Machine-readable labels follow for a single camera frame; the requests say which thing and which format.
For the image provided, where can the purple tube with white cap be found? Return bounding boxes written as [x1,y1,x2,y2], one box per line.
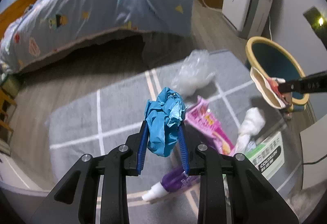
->
[142,166,199,202]

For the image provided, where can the pink snack wrapper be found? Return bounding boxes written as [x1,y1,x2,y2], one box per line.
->
[185,96,234,156]

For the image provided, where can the wooden bed headboard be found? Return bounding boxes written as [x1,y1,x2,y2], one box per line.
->
[0,0,37,38]

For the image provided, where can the clear plastic bag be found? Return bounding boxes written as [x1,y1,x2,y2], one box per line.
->
[171,50,215,97]

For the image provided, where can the blue wrapper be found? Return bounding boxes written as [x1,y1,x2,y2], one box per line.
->
[145,87,186,158]

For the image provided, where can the red white snack wrapper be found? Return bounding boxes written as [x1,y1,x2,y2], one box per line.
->
[250,67,292,110]

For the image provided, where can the yellow teal trash bin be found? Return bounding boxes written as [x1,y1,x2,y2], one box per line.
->
[245,36,309,112]

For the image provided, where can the white crumpled tissue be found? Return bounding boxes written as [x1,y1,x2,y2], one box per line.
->
[234,107,265,154]

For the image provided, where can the blue cartoon duvet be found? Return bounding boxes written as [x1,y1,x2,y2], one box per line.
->
[1,0,193,74]

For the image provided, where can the grey rug with white lines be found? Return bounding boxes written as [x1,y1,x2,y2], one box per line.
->
[31,51,300,223]

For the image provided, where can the wooden chair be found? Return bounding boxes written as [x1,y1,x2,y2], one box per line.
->
[0,88,17,143]

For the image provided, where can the white green medicine box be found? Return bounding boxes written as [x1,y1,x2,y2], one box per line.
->
[245,131,284,180]

